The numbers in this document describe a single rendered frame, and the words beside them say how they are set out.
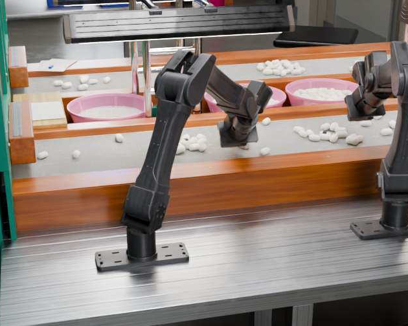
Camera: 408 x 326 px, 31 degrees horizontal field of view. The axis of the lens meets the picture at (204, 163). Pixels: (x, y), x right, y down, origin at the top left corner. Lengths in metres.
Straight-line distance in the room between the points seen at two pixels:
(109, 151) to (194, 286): 0.64
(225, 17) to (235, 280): 0.78
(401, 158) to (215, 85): 0.45
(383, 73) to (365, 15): 4.35
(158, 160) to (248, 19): 0.62
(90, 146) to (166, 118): 0.55
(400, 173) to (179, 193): 0.52
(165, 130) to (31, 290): 0.43
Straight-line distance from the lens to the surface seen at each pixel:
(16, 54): 2.64
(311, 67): 2.89
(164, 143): 1.56
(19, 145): 1.83
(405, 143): 1.68
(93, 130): 2.15
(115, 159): 1.97
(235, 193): 1.83
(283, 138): 2.12
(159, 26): 1.97
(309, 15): 6.96
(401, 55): 1.62
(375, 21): 5.99
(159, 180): 1.55
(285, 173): 1.85
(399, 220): 1.76
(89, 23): 1.95
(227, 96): 1.72
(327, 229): 1.77
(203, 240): 1.69
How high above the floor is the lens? 1.47
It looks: 22 degrees down
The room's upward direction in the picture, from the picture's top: straight up
